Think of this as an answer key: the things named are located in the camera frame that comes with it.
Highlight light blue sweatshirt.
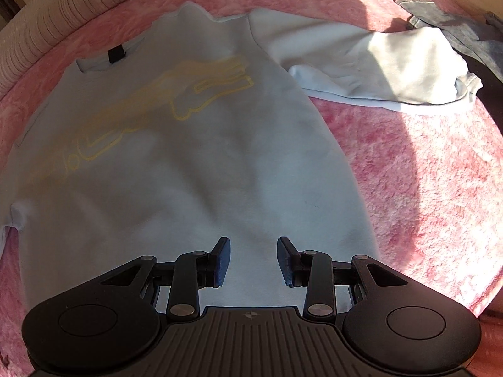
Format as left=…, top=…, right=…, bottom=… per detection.
left=0, top=2, right=483, bottom=312

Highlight black garment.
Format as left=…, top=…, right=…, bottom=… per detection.
left=464, top=51, right=503, bottom=101

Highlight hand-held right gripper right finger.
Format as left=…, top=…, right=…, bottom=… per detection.
left=277, top=236, right=409, bottom=319

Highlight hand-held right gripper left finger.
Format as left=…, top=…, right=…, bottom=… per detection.
left=101, top=236, right=232, bottom=321

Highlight blue jeans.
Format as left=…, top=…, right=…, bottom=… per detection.
left=395, top=0, right=503, bottom=72

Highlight pink floral blanket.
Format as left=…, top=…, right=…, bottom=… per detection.
left=0, top=0, right=503, bottom=377

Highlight striped lilac duvet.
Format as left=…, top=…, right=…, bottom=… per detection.
left=0, top=0, right=189, bottom=103

